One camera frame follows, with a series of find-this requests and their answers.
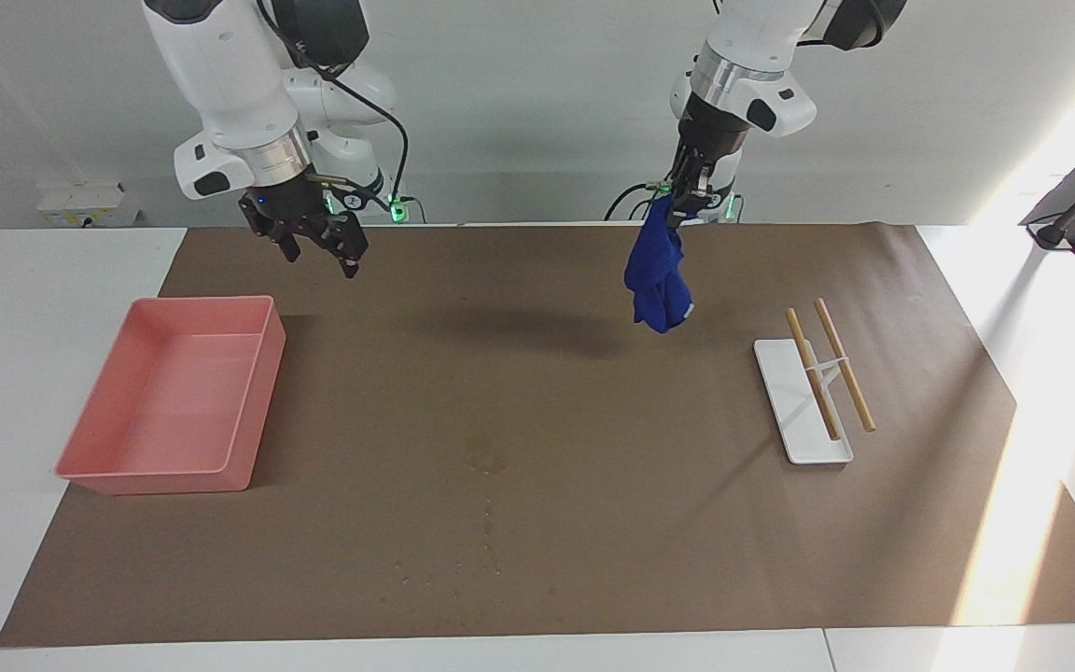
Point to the blue towel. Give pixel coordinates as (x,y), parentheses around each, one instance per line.
(659,280)

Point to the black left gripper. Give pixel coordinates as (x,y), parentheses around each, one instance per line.
(707,140)

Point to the brown paper table mat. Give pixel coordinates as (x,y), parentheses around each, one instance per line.
(547,373)

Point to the pink plastic tray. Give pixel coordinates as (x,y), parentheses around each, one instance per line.
(174,401)

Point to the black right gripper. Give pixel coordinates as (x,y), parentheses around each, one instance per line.
(300,210)

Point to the white rack with wooden rods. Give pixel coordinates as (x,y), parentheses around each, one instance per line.
(803,420)

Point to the white wall socket box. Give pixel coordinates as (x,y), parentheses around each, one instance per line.
(85,203)

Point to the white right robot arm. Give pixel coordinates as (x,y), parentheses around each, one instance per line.
(220,75)

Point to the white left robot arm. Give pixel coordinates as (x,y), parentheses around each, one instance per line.
(752,37)

